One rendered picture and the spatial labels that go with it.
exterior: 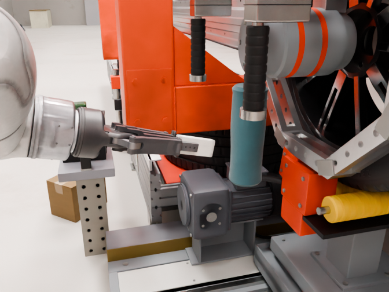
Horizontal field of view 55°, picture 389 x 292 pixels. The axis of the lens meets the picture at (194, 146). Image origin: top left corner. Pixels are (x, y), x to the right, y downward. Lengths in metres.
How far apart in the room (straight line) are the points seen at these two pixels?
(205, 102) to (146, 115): 0.20
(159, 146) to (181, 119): 0.67
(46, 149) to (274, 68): 0.46
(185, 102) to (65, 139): 0.73
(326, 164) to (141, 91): 0.62
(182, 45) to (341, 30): 0.55
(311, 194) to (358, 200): 0.10
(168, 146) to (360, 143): 0.36
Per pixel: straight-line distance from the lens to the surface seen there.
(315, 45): 0.78
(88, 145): 0.55
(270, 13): 0.59
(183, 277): 1.31
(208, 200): 1.13
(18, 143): 0.53
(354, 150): 0.75
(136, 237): 1.41
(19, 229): 1.85
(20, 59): 0.36
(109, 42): 3.09
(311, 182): 0.89
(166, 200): 1.45
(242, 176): 0.97
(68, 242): 1.69
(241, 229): 1.44
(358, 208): 0.87
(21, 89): 0.37
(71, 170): 1.20
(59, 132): 0.53
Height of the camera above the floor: 0.92
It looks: 21 degrees down
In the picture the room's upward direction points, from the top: straight up
